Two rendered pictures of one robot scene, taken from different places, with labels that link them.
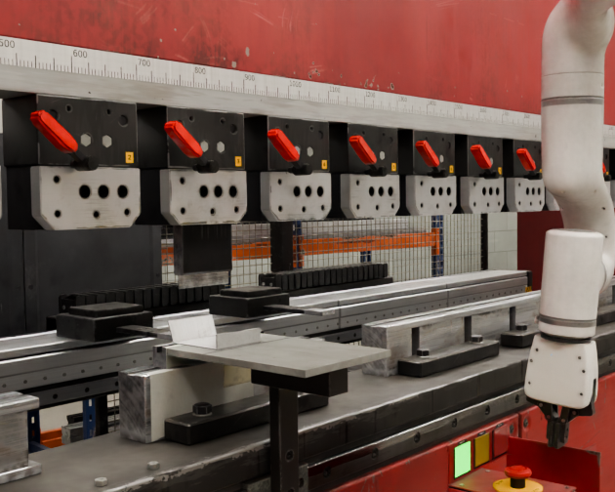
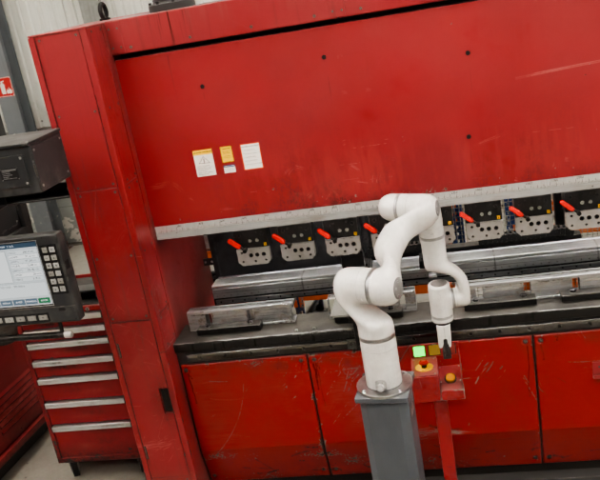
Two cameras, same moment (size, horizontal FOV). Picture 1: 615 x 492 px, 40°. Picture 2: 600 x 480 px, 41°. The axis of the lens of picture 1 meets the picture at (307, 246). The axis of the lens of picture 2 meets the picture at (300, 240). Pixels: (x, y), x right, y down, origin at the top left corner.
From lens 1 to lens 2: 2.94 m
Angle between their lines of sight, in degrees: 61
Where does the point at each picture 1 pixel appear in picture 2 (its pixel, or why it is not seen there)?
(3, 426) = (282, 309)
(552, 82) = not seen: hidden behind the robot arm
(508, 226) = not seen: outside the picture
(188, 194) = (333, 247)
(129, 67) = (306, 212)
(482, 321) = (542, 285)
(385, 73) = (439, 184)
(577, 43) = not seen: hidden behind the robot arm
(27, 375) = (330, 283)
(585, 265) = (432, 298)
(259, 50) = (361, 193)
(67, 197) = (290, 252)
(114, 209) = (306, 253)
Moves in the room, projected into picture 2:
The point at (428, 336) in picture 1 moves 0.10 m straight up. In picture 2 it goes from (490, 290) to (488, 270)
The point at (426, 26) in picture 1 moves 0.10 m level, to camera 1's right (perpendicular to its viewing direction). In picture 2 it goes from (470, 155) to (488, 158)
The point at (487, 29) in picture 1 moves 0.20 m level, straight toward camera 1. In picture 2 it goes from (530, 141) to (488, 152)
